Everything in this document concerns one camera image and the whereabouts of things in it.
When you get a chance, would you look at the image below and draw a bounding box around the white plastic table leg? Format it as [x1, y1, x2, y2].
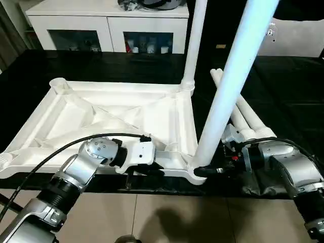
[188, 0, 280, 178]
[216, 68, 276, 142]
[210, 68, 255, 141]
[181, 0, 209, 96]

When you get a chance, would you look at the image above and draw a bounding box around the white plastic table top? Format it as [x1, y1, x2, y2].
[0, 77, 209, 186]

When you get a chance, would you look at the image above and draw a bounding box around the dark round robot body part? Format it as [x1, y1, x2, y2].
[113, 234, 143, 243]

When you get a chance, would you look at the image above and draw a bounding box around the black work mat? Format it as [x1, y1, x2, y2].
[0, 49, 324, 198]

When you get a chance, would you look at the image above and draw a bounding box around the black speaker with gold label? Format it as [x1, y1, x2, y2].
[187, 0, 263, 56]

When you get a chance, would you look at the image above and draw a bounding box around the grey cushion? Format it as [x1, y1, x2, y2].
[257, 17, 324, 59]

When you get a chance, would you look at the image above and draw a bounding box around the grey helmet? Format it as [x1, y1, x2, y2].
[143, 0, 187, 11]

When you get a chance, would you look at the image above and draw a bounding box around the white sideboard with glass doors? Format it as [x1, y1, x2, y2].
[25, 0, 190, 54]

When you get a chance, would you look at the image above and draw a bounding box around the grey curtain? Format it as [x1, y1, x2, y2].
[0, 0, 36, 73]

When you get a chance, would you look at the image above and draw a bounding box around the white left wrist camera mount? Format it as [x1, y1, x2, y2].
[115, 140, 159, 175]

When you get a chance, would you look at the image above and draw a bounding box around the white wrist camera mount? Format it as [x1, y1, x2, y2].
[222, 123, 253, 176]
[115, 140, 159, 175]

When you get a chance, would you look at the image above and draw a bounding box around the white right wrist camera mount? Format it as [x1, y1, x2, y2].
[222, 123, 253, 176]

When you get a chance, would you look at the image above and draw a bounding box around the black metal frame leg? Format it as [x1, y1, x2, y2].
[0, 192, 25, 215]

